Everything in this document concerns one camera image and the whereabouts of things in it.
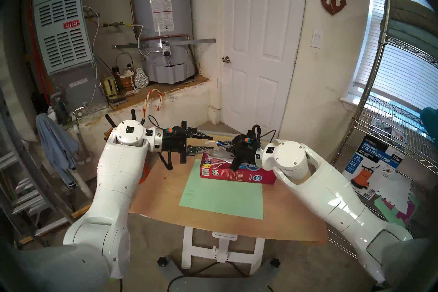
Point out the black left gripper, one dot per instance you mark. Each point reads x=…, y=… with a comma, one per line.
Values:
x=174, y=140

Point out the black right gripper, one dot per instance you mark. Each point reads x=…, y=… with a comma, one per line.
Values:
x=246, y=152

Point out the clear ziplock bag blue slider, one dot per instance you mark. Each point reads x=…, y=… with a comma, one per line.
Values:
x=219, y=157

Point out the red freezer bag box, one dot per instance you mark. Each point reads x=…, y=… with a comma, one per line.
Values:
x=239, y=176

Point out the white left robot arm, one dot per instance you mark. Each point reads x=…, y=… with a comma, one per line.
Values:
x=113, y=175

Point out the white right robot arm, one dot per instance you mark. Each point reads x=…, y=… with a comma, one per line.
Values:
x=325, y=188

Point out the light green paper sheet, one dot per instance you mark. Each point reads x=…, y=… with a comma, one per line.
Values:
x=222, y=199

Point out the striped candy cane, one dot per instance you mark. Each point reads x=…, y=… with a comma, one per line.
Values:
x=146, y=105

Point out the orange plastic bucket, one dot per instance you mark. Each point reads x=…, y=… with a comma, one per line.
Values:
x=144, y=175

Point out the foil wrapped object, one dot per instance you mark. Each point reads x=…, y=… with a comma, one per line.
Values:
x=141, y=79

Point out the yellow metal can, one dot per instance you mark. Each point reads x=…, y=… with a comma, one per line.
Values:
x=109, y=87

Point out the black round knob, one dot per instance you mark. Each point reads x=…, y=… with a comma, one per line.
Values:
x=274, y=263
x=163, y=262

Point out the white panel door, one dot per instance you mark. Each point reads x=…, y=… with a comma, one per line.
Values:
x=263, y=21

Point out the blue cloth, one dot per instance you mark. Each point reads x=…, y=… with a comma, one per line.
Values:
x=54, y=144

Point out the utility pump cardboard box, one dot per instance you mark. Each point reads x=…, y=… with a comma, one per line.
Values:
x=373, y=164

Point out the grey Bryant furnace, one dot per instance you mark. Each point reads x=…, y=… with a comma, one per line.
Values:
x=65, y=52

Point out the white jagged paper sheet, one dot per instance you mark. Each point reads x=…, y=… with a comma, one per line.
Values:
x=397, y=190

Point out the green paper piece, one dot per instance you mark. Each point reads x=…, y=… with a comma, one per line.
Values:
x=390, y=214

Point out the aluminium ladder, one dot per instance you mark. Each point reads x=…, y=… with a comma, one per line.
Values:
x=24, y=199

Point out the pink paper piece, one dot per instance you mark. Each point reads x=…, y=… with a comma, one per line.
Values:
x=410, y=211

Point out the white window blinds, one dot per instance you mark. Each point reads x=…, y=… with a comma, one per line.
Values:
x=407, y=69

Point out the teal fabric item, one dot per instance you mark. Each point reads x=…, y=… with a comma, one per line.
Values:
x=430, y=120

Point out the green cushion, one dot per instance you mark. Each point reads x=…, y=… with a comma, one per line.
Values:
x=410, y=21

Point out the black left wrist camera bracket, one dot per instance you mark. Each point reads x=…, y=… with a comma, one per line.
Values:
x=183, y=158

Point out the white folding table frame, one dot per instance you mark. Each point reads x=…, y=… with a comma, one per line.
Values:
x=222, y=247

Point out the white light switch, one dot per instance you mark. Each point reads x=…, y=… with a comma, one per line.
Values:
x=317, y=38

